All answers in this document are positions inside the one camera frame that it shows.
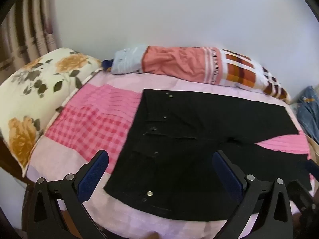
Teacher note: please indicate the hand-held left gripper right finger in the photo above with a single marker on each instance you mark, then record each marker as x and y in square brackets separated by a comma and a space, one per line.
[228, 174]

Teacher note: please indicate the dark blue cloth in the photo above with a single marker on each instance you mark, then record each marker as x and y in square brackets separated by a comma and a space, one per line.
[107, 65]

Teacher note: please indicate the floral pillow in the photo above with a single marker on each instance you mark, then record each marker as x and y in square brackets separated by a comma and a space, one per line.
[37, 99]

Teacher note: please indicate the folded patchwork quilt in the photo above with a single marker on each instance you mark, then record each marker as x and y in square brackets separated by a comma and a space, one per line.
[179, 59]

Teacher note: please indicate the black pants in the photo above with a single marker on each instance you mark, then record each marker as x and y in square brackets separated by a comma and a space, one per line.
[187, 142]

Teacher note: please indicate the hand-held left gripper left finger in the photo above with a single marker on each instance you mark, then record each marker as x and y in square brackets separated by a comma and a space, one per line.
[93, 171]

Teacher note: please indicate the pink checked bed sheet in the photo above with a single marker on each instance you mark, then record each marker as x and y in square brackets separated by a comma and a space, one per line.
[94, 119]

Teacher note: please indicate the wooden bed frame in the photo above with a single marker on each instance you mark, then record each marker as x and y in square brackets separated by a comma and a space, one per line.
[10, 164]

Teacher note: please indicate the striped curtain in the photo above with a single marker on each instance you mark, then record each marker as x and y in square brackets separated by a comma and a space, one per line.
[27, 25]

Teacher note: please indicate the blue denim cloth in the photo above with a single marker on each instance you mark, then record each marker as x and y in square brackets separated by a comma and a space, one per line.
[309, 112]

